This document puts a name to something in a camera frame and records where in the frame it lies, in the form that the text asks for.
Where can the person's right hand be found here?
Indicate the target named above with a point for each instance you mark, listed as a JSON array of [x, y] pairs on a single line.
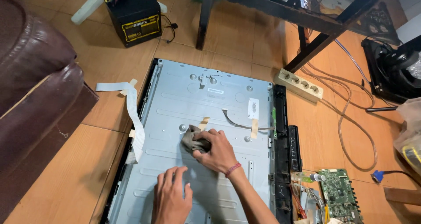
[[220, 155]]

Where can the brown wooden block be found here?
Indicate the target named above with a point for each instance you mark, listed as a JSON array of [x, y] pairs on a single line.
[[403, 196]]

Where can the green circuit board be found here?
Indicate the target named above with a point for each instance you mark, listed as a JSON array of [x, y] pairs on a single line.
[[338, 194]]

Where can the clear plastic bag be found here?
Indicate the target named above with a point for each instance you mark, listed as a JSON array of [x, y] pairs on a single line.
[[409, 135]]

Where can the black fan appliance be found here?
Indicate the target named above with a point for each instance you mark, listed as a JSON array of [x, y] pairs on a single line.
[[391, 72]]

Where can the black wooden table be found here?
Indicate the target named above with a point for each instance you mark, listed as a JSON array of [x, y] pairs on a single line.
[[279, 6]]

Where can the white power strip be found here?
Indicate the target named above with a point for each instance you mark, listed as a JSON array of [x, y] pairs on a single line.
[[297, 84]]

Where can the black perforated panel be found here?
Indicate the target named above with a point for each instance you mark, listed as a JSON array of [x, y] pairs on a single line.
[[378, 25]]

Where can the long beige tape strip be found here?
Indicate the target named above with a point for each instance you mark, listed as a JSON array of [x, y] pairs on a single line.
[[254, 128]]

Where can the heap of metal parts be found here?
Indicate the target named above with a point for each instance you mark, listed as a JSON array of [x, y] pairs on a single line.
[[307, 204]]

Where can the small clear bottle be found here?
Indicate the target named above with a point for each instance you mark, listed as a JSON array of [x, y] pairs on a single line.
[[304, 177]]

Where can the black power supply unit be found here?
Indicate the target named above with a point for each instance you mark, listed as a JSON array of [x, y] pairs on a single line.
[[135, 16]]

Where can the grey metal television back panel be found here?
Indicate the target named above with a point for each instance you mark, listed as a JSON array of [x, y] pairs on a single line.
[[184, 95]]

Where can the white plastic piece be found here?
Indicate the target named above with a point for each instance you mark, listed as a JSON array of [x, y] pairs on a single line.
[[87, 6]]

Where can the black control bar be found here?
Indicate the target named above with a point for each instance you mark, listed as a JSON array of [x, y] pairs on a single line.
[[294, 148]]

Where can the black television frame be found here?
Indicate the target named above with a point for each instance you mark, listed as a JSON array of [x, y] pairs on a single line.
[[281, 151]]

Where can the person's left hand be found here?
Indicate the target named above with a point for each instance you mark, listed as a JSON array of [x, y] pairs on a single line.
[[171, 201]]

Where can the brown leather sofa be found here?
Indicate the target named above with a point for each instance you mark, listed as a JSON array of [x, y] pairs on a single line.
[[36, 85]]

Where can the grey cleaning cloth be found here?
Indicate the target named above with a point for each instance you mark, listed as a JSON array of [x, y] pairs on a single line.
[[192, 140]]

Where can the short beige tape strip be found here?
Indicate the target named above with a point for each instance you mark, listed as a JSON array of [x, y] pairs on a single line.
[[204, 123]]

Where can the black metal rod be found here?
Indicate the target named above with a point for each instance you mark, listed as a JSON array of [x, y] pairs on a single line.
[[381, 109]]

